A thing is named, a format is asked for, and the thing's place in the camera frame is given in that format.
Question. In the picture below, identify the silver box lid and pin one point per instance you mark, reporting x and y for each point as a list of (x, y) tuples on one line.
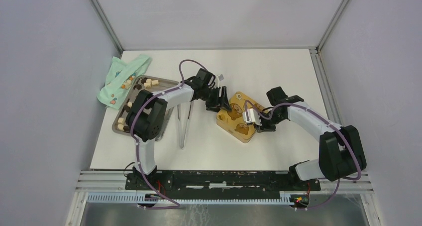
[(233, 122)]

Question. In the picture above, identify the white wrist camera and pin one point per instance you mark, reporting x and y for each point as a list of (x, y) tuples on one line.
[(251, 116), (219, 79)]

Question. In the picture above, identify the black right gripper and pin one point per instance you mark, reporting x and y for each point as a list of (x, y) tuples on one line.
[(263, 128)]

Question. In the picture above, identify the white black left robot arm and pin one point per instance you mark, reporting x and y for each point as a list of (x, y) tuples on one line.
[(146, 116)]

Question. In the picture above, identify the green patterned cloth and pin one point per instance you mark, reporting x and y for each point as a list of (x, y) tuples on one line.
[(120, 78)]

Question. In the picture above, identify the metal serving tongs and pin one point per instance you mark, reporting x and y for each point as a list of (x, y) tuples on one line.
[(183, 124)]

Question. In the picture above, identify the metal chocolate tray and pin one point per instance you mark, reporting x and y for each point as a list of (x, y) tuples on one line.
[(152, 84)]

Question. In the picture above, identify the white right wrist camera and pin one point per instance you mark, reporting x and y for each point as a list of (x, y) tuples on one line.
[(251, 116)]

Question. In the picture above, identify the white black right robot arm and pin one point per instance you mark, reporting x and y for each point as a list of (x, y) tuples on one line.
[(340, 151)]

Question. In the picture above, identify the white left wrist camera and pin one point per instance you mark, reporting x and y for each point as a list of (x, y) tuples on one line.
[(219, 79)]

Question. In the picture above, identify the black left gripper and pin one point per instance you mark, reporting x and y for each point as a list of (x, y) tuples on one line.
[(216, 105)]

